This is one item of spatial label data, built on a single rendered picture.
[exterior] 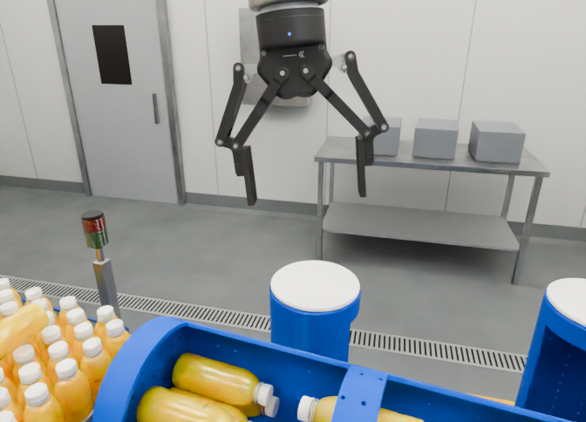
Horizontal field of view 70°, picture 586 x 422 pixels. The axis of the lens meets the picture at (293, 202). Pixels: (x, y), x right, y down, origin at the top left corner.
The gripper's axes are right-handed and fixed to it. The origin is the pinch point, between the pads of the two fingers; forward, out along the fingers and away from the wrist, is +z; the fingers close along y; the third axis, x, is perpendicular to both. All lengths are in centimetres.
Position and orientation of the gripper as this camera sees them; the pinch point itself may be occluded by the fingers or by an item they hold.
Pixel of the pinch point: (305, 189)
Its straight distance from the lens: 51.8
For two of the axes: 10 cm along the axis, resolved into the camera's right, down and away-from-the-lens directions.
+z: 1.0, 9.5, 3.0
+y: -9.9, 0.7, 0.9
